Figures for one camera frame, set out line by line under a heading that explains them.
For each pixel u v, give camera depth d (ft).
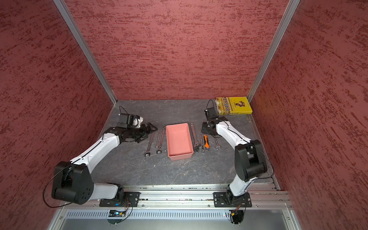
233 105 3.73
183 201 2.44
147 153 3.02
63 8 2.33
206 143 3.12
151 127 2.54
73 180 1.37
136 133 2.39
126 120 2.22
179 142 3.17
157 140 3.20
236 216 2.24
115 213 2.35
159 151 3.00
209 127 2.20
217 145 3.12
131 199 2.43
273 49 2.87
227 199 2.16
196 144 3.10
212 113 2.38
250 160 1.54
